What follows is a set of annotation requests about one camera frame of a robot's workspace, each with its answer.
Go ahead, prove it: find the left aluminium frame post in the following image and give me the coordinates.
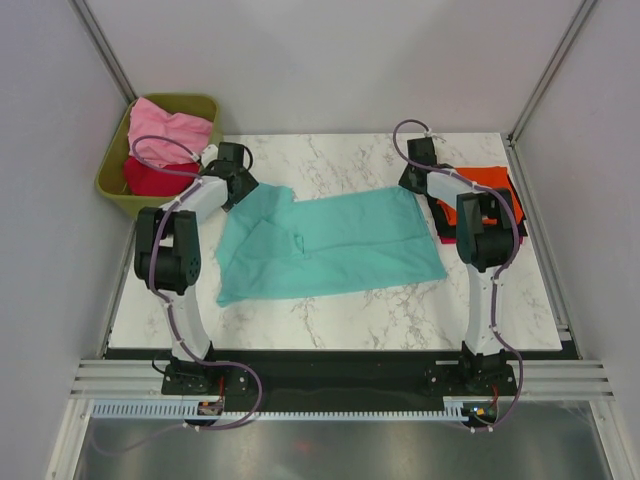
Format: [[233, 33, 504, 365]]
[[69, 0, 137, 103]]

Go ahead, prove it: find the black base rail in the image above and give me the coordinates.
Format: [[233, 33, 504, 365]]
[[101, 349, 590, 412]]

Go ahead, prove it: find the orange folded t shirt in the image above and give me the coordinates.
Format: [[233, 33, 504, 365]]
[[428, 166, 524, 228]]

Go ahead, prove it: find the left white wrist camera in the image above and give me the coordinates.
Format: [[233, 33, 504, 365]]
[[195, 144, 219, 169]]

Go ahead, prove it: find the teal t shirt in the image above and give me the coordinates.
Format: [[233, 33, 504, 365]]
[[216, 184, 447, 307]]

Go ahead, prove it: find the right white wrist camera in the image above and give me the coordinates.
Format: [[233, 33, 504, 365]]
[[424, 128, 447, 143]]

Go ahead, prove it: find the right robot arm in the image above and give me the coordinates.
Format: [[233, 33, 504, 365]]
[[399, 137, 520, 396]]

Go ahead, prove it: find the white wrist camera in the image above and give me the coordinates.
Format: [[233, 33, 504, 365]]
[[195, 144, 219, 169], [424, 128, 447, 143]]

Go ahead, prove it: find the aluminium frame post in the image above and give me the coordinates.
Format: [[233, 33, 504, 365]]
[[504, 0, 599, 149], [69, 0, 137, 103]]

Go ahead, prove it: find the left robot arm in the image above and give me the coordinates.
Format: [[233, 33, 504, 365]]
[[131, 135, 258, 397]]

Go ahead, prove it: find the white slotted cable duct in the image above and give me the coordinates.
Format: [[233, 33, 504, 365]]
[[92, 396, 514, 422]]

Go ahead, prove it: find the pink t shirt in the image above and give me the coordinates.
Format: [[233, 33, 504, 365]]
[[127, 98, 213, 168]]

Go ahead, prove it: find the magenta folded t shirt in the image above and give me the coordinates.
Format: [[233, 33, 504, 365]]
[[438, 236, 525, 245]]

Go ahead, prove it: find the right aluminium frame post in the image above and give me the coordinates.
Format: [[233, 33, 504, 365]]
[[504, 0, 599, 149]]

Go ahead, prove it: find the black folded t shirt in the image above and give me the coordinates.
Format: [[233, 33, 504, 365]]
[[427, 166, 527, 244]]

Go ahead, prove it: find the red t shirt in bin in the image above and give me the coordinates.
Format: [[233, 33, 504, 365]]
[[123, 156, 200, 197]]

